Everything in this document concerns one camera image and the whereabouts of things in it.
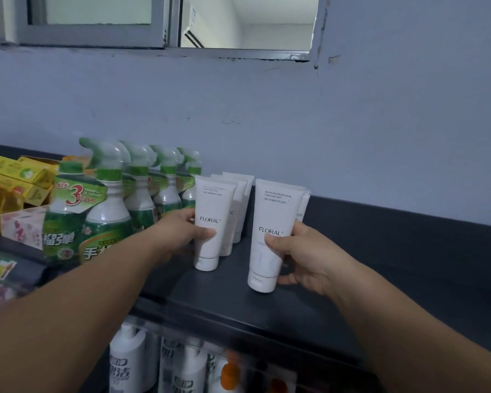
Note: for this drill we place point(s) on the person's right hand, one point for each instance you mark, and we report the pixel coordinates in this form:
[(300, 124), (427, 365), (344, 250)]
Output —
[(319, 266)]

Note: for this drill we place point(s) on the person's left hand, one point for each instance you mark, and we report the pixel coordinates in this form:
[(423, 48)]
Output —
[(176, 233)]

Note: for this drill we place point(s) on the green tea cleanser tube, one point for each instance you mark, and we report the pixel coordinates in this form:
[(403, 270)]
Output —
[(305, 204)]

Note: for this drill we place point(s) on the dark grey shelf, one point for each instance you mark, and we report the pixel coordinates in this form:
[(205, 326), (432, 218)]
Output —
[(393, 261)]

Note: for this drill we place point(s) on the person's left forearm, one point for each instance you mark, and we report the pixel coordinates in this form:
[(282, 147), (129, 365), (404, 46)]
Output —
[(65, 315)]

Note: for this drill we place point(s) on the person's right forearm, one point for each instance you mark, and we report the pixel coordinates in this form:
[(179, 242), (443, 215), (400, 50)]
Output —
[(425, 343)]

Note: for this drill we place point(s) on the green spray cleaner twin pack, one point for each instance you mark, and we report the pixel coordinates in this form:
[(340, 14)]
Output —
[(167, 196), (190, 188), (141, 200), (106, 225)]

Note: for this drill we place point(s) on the white orange-cap bottle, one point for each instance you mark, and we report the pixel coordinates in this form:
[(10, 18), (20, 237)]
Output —
[(277, 386), (229, 376)]

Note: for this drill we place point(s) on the pink white floral box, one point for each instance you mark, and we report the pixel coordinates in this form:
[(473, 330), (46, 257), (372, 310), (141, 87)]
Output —
[(24, 229)]

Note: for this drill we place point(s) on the stack of yellow boxes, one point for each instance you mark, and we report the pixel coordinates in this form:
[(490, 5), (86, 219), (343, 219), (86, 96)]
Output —
[(20, 175)]

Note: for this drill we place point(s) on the white air conditioner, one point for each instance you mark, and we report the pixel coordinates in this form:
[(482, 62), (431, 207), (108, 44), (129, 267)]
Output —
[(192, 28)]

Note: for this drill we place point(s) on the grey framed window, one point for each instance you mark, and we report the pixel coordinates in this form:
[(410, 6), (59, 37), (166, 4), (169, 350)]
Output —
[(98, 34)]

